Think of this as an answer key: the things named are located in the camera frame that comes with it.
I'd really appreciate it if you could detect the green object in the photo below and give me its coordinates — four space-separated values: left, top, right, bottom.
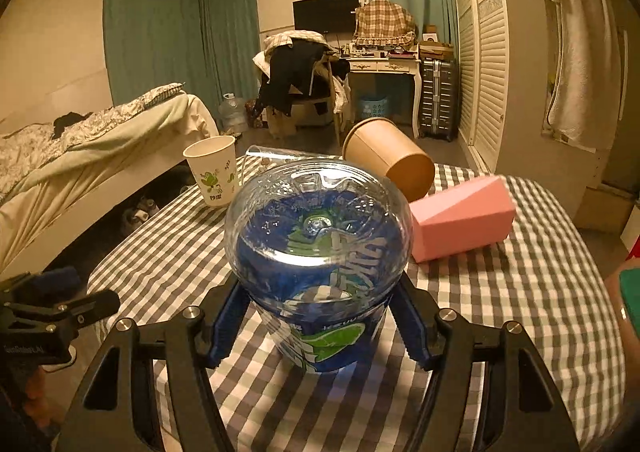
619 266 640 339

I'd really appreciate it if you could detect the silver suitcase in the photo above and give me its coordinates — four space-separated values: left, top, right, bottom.
418 57 459 142

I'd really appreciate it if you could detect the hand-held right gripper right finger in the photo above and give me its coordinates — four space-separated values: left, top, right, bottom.
392 277 581 452

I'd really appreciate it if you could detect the white hanging towel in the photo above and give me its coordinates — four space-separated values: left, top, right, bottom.
544 0 614 149

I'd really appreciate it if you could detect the brown paper cup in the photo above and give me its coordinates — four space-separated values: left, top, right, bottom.
342 117 436 203

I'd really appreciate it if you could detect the white louvered wardrobe door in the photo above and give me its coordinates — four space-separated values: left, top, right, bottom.
449 0 512 174

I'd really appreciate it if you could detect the white paper cup green print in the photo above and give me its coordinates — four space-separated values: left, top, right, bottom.
183 135 237 209

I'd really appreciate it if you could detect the blue-label plastic water bottle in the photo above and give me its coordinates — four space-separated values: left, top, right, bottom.
224 158 414 375

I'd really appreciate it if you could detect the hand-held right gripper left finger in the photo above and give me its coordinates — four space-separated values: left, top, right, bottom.
54 279 252 452

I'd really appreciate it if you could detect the blue plastic basket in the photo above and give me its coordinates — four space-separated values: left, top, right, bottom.
358 94 391 122

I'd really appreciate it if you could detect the brown box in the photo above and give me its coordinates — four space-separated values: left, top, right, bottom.
419 43 456 61

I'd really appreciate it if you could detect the white ornate desk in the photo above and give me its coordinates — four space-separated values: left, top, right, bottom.
346 51 422 139

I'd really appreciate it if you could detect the black monitor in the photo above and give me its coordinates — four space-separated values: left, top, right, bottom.
293 0 361 32

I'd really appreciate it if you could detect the clear water jug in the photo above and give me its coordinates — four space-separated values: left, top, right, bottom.
218 93 249 136

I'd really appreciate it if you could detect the chair piled with clothes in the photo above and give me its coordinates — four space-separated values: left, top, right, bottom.
252 31 352 139

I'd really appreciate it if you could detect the grey checked tablecloth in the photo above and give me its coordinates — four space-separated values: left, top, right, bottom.
87 152 627 452

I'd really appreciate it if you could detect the pink box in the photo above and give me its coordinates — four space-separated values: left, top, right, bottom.
409 175 517 264

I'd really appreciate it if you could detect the clear glass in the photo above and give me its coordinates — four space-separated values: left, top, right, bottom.
245 144 347 169

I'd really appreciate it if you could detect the bed with beige blanket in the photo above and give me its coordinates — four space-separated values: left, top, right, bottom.
0 82 221 285

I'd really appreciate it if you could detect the plaid cloth cover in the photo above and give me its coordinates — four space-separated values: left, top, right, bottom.
352 0 418 47

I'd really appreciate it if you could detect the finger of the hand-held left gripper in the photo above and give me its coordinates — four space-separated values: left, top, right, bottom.
0 268 82 305
2 288 122 335

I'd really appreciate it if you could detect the pair of shoes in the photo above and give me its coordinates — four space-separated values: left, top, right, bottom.
121 195 162 234

